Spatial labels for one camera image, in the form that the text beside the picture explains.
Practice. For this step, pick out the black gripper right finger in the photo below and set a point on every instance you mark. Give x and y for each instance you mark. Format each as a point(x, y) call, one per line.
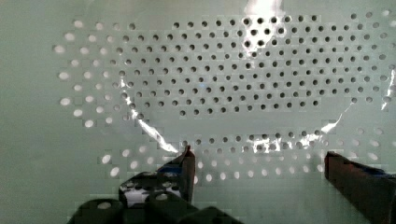
point(370, 190)

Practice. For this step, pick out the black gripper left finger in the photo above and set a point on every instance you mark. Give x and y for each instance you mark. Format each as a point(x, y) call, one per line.
point(176, 176)

